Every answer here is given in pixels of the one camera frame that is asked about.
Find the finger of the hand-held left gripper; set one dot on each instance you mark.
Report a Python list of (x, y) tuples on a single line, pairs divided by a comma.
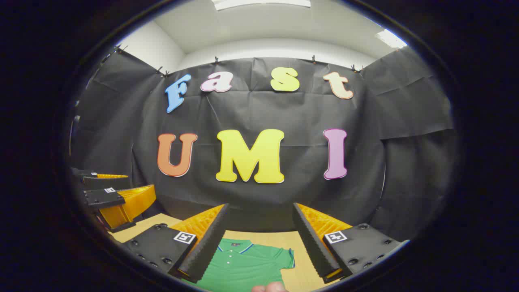
[(101, 181), (103, 198)]

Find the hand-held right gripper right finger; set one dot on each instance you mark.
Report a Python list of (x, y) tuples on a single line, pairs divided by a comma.
[(312, 243)]

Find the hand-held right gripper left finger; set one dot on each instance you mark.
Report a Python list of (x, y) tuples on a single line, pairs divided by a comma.
[(206, 251)]

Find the green T-shirt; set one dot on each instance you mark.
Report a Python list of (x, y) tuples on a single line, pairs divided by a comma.
[(243, 267)]

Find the ceiling light panel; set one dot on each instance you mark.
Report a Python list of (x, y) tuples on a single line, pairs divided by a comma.
[(390, 38)]

